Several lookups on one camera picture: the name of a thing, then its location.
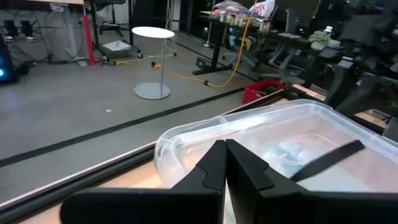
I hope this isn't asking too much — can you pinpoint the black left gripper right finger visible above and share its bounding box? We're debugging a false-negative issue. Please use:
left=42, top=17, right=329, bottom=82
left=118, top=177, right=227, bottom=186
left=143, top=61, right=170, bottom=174
left=226, top=139, right=398, bottom=224

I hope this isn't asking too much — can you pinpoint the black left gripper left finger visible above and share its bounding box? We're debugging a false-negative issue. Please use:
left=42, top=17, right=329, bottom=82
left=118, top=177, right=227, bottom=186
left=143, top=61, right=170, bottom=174
left=60, top=139, right=227, bottom=224

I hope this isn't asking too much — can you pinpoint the clear plastic storage container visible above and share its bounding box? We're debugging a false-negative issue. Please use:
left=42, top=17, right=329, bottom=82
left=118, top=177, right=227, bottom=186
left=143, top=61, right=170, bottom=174
left=154, top=99, right=398, bottom=224

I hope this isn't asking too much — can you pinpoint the clear plastic container lid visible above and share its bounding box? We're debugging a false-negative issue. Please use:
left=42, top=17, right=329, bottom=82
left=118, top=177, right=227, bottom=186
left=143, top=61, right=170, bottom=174
left=157, top=99, right=398, bottom=192

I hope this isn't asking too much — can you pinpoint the red plastic crate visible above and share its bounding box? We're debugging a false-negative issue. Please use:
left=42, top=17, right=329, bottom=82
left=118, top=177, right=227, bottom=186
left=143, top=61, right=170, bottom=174
left=242, top=79, right=287, bottom=105

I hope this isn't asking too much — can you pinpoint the small potted plant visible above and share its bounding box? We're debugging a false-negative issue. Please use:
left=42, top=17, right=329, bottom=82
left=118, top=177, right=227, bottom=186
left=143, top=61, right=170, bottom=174
left=307, top=30, right=331, bottom=51

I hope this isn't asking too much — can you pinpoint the black table base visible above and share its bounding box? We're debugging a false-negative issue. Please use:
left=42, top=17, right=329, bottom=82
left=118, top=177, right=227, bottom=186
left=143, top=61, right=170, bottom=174
left=192, top=17, right=234, bottom=76

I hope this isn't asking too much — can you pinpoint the grey office chair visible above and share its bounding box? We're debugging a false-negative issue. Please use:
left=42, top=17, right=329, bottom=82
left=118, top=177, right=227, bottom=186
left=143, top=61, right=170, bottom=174
left=259, top=7, right=308, bottom=82

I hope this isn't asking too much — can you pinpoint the round grey stand base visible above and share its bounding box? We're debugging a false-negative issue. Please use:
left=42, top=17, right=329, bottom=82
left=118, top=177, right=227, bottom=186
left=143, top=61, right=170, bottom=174
left=131, top=26, right=176, bottom=101

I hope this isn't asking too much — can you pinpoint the red pole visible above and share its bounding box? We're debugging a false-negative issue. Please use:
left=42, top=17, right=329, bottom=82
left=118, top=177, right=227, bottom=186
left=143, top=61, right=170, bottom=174
left=81, top=4, right=98, bottom=66

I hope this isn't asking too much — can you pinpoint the black office chair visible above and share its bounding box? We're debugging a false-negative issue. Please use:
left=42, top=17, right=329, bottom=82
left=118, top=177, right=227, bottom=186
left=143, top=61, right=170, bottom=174
left=91, top=0, right=144, bottom=62

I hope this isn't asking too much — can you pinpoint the pile of packaged goods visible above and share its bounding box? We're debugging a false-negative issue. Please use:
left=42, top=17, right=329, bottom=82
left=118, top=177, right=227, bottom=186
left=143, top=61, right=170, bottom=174
left=213, top=0, right=277, bottom=32

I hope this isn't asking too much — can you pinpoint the person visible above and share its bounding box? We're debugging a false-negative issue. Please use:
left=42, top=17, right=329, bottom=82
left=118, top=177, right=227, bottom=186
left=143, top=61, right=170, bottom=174
left=2, top=19, right=37, bottom=44

